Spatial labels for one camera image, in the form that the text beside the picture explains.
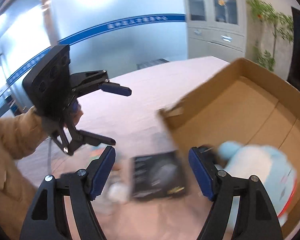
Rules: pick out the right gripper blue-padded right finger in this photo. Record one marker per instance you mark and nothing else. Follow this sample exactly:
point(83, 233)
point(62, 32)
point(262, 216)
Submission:
point(256, 217)

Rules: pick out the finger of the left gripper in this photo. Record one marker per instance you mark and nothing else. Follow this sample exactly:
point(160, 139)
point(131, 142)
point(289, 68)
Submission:
point(115, 88)
point(94, 139)

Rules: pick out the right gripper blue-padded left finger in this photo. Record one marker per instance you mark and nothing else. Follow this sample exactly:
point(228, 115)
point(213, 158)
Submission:
point(46, 217)

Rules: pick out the pastel rubik's cube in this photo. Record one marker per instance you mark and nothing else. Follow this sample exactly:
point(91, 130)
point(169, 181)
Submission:
point(96, 153)

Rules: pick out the blue plush toy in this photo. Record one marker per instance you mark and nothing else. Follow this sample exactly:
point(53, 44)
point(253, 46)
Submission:
point(269, 164)

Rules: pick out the white earbuds case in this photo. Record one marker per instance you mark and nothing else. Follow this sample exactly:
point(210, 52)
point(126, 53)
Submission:
point(118, 192)

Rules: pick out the black charger box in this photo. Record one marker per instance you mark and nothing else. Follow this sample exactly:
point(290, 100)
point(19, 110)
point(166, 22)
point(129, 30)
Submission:
point(158, 175)

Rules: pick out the left forearm tan jacket sleeve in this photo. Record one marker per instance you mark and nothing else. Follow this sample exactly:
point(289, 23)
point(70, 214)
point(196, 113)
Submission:
point(22, 134)

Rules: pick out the person's left hand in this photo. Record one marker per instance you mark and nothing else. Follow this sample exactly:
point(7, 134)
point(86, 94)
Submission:
point(76, 113)

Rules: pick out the cardboard box tray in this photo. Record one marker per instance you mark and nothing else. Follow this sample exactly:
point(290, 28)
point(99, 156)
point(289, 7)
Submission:
point(246, 103)

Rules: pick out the grey metal glass-door cabinet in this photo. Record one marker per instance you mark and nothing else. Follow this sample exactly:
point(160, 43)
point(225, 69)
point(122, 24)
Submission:
point(216, 28)

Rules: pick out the green potted plant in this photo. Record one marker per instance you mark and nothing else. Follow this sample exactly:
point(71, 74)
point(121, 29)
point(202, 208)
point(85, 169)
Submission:
point(274, 25)

